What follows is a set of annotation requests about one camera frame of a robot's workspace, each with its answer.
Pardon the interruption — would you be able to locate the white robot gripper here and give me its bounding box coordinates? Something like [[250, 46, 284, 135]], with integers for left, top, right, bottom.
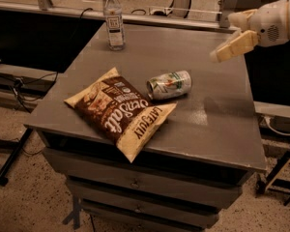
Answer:
[[210, 0, 290, 63]]

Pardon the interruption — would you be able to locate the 7up soda can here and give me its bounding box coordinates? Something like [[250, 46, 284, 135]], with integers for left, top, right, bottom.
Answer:
[[147, 71, 192, 101]]

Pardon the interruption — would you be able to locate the clear plastic water bottle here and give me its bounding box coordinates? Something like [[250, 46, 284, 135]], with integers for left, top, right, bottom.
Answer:
[[103, 0, 125, 50]]

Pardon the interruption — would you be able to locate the grey drawer cabinet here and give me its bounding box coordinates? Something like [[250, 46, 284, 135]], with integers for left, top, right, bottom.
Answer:
[[26, 25, 266, 232]]

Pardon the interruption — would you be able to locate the brown sea salt chip bag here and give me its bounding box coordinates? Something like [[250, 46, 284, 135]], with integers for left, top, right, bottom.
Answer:
[[65, 68, 176, 162]]

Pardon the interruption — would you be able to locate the yellow black floor stand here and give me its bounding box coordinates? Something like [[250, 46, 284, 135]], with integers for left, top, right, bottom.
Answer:
[[254, 140, 290, 207]]

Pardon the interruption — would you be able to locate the black floor stand leg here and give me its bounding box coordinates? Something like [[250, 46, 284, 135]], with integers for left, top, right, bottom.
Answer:
[[0, 129, 32, 187]]

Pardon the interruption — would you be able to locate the black cable bundle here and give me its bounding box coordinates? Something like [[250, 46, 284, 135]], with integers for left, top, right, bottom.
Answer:
[[8, 7, 94, 114]]

